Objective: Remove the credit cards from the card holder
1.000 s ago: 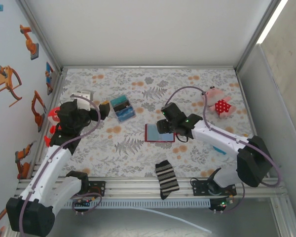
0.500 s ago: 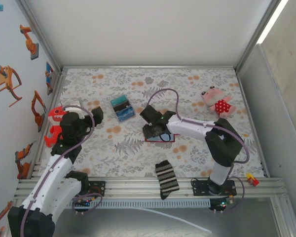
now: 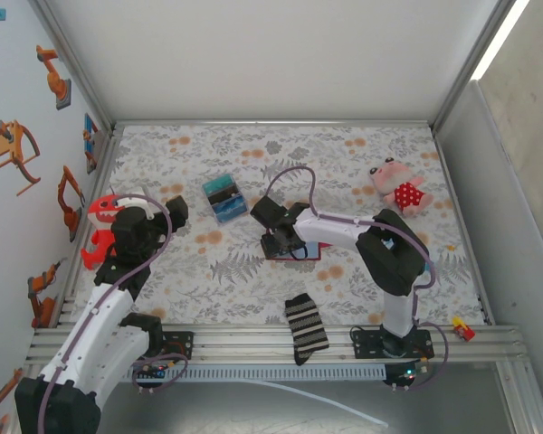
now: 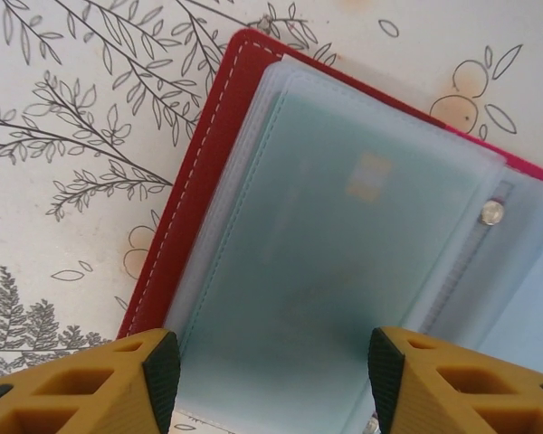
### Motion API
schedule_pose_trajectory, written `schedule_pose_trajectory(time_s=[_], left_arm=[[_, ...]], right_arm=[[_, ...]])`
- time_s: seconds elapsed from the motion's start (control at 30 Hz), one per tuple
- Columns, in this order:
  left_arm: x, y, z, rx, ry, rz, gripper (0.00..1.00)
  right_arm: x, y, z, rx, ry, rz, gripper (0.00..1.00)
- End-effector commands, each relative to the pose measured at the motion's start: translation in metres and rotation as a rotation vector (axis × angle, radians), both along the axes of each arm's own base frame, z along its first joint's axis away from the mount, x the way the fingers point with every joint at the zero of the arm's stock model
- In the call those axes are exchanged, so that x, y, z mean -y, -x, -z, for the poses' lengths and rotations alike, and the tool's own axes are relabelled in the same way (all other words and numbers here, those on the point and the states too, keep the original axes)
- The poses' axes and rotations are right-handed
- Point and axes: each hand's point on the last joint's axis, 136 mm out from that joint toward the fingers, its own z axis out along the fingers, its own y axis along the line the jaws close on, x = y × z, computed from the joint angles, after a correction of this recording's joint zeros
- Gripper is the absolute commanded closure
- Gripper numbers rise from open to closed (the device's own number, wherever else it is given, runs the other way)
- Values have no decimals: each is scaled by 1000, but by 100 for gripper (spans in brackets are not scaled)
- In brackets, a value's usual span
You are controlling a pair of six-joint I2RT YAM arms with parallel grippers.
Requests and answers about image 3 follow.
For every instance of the red card holder wallet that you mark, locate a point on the red card holder wallet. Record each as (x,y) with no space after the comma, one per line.
(312,251)

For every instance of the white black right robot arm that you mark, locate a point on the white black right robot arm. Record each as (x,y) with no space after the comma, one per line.
(335,226)

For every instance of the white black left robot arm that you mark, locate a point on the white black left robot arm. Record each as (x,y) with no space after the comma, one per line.
(95,325)

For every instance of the blue credit card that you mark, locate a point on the blue credit card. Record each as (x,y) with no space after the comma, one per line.
(228,210)

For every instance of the black credit card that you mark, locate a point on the black credit card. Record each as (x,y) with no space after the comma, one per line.
(221,197)

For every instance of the teal credit card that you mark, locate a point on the teal credit card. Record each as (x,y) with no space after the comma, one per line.
(218,183)

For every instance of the red shark plush toy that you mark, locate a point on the red shark plush toy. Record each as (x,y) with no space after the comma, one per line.
(101,212)

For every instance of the floral patterned table mat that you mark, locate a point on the floral patterned table mat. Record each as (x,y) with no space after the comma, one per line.
(298,135)

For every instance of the black beige striped sock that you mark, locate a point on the black beige striped sock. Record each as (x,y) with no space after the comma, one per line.
(305,325)

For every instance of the pink frog plush toy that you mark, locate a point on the pink frog plush toy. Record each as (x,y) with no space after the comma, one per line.
(389,174)

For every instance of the teal blue fabric piece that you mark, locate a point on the teal blue fabric piece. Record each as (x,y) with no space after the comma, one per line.
(429,270)

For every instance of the white plastic tube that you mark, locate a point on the white plastic tube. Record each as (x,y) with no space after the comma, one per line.
(344,407)

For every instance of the small yellow red toy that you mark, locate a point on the small yellow red toy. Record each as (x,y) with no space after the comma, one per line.
(463,331)

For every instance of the white light strip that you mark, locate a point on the white light strip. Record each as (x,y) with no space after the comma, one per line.
(504,36)

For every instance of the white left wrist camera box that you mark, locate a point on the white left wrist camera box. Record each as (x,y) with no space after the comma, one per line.
(142,205)

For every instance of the aluminium frame rail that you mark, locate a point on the aluminium frame rail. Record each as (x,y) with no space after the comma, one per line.
(440,149)
(109,149)

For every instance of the aluminium frame beam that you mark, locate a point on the aluminium frame beam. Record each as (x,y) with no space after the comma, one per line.
(253,343)

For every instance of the blue orange machine wall sticker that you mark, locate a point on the blue orange machine wall sticker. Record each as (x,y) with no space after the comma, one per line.
(90,135)

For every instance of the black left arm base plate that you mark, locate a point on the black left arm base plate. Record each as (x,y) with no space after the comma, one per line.
(185,346)

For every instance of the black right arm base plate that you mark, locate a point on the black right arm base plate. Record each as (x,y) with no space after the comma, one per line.
(362,346)

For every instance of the orange gripper claw wall sticker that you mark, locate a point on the orange gripper claw wall sticker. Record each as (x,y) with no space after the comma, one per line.
(9,144)

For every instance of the aluminium frame post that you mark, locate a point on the aluminium frame post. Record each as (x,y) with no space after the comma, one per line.
(470,63)
(73,63)

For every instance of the aluminium frame leg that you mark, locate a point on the aluminium frame leg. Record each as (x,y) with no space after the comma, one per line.
(522,398)

